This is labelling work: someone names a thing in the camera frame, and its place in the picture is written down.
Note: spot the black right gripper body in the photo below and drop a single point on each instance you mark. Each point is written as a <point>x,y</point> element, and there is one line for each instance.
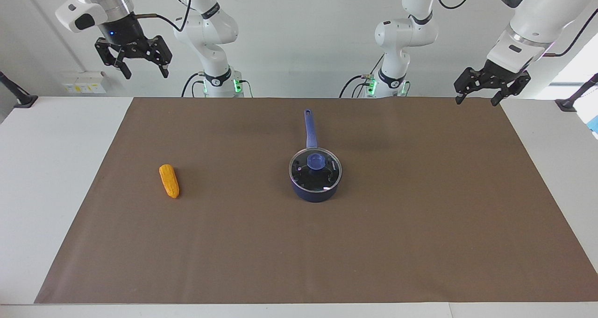
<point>122,33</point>

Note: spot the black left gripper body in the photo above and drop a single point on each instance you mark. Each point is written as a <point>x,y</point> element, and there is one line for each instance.
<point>497,74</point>

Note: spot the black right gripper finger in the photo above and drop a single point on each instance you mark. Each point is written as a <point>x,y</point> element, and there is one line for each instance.
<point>164,68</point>
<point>126,71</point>

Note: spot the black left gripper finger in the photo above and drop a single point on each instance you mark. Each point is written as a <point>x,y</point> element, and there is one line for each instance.
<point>467,82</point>
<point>511,90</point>

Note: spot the yellow toy corn cob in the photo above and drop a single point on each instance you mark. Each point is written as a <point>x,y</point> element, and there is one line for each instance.
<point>169,181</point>

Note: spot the glass lid with blue knob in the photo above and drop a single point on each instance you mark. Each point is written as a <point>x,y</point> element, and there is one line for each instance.
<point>316,161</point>

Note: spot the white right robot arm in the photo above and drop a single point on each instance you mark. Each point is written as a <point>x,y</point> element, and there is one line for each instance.
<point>210,28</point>

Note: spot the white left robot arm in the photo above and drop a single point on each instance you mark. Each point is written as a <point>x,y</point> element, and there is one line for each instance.
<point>406,33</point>

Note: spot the black clamp stand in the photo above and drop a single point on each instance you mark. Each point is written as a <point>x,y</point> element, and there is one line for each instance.
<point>572,101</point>
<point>21,98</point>

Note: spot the blue and white box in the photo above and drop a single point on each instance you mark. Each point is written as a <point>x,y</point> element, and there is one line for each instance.
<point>593,122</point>

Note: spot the brown table mat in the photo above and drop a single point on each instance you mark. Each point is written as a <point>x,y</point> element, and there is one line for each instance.
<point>233,243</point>

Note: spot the white wall socket box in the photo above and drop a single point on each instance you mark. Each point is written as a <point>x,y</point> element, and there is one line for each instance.
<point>84,83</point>

